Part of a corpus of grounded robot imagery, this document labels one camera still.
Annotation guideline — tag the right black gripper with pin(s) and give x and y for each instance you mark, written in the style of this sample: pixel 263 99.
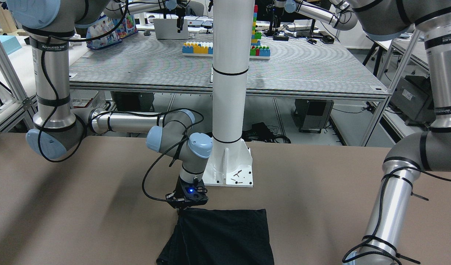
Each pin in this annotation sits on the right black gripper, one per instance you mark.
pixel 180 186

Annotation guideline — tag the black printed t-shirt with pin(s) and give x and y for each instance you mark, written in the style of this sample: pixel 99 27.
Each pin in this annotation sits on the black printed t-shirt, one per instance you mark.
pixel 219 237

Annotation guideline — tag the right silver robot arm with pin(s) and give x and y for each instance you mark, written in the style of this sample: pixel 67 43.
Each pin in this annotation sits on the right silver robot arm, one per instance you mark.
pixel 58 127

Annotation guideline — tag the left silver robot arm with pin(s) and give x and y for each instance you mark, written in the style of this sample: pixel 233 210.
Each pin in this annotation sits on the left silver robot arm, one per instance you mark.
pixel 420 152

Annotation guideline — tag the perforated metal shelf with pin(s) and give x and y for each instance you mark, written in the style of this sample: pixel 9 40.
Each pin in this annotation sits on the perforated metal shelf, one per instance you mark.
pixel 295 69

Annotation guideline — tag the colourful toy brick set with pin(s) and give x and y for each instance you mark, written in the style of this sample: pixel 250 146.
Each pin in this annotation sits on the colourful toy brick set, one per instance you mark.
pixel 234 36

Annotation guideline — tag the grey computer tower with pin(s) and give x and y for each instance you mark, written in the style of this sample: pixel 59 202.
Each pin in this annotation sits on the grey computer tower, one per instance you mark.
pixel 312 115

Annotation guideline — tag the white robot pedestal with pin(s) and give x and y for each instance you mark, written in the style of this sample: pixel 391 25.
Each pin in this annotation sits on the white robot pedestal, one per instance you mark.
pixel 230 164

